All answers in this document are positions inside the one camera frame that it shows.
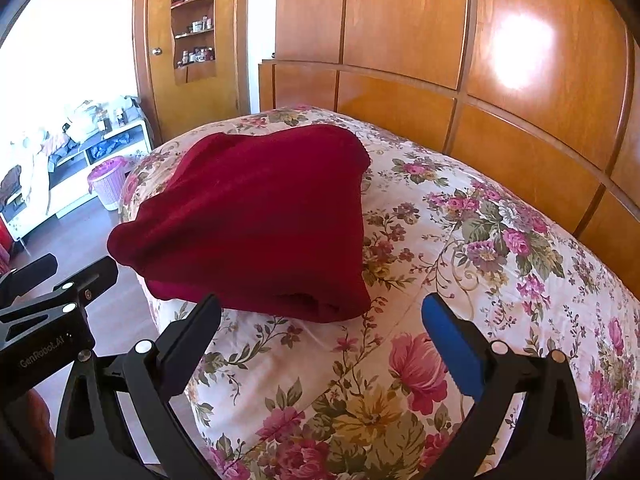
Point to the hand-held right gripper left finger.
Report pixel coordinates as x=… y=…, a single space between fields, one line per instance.
x=190 y=350

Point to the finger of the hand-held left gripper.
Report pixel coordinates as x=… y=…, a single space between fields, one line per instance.
x=95 y=275
x=30 y=275

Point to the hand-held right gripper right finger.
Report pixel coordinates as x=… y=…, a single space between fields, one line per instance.
x=452 y=350

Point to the dark red long-sleeved shirt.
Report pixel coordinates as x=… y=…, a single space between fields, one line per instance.
x=250 y=220

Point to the person's left forearm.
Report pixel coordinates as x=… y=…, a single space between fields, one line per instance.
x=42 y=415

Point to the heap of clothes and bags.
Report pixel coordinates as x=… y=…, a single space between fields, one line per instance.
x=75 y=120

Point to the floral bedspread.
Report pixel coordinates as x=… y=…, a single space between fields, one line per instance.
x=450 y=285

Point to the pink laundry basket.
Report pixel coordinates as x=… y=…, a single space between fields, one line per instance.
x=107 y=185

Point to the white low shelf unit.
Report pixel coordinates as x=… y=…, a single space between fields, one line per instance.
x=125 y=135

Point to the wooden headboard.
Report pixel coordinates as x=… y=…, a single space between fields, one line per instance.
x=390 y=105

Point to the small bottles and jars group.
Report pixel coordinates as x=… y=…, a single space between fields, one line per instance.
x=197 y=25

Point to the wooden cabinet with shelf niche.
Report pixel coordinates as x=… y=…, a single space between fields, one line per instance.
x=225 y=35

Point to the tall wooden wall panels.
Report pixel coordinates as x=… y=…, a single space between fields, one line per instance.
x=400 y=10

